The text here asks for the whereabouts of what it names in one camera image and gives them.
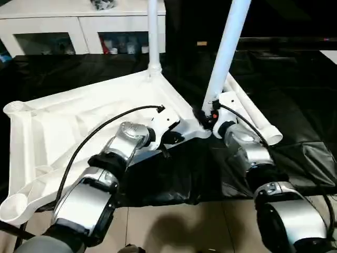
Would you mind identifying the white plastic table top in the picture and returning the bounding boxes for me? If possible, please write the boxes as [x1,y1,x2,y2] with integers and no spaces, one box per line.
[0,70,211,226]

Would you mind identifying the black mat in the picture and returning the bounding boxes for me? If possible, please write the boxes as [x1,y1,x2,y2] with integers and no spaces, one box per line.
[0,51,337,208]

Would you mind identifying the dark rounded robot part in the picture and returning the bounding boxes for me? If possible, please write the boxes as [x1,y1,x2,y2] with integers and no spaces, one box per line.
[122,244,148,253]

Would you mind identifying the white flat board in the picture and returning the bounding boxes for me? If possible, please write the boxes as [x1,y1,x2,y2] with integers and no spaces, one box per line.
[321,50,337,65]

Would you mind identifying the white cabinet with glass doors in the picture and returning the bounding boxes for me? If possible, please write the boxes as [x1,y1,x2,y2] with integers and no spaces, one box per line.
[0,0,166,56]

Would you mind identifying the grey robot torso cover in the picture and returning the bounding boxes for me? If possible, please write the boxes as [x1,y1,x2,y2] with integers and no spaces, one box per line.
[13,236,87,253]

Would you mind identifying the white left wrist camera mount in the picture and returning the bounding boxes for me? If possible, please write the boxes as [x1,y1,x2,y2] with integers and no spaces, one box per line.
[151,106,181,150]

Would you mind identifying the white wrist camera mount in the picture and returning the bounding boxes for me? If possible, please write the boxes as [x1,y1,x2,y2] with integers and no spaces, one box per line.
[212,91,244,139]
[151,106,181,150]

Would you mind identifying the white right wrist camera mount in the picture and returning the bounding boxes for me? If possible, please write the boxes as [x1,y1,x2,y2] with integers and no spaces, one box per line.
[212,91,244,139]

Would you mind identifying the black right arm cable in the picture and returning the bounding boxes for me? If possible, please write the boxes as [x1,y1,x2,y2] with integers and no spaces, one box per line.
[218,104,335,238]

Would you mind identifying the black metal stand frame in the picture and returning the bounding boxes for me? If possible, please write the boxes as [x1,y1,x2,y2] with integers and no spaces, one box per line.
[0,220,29,246]

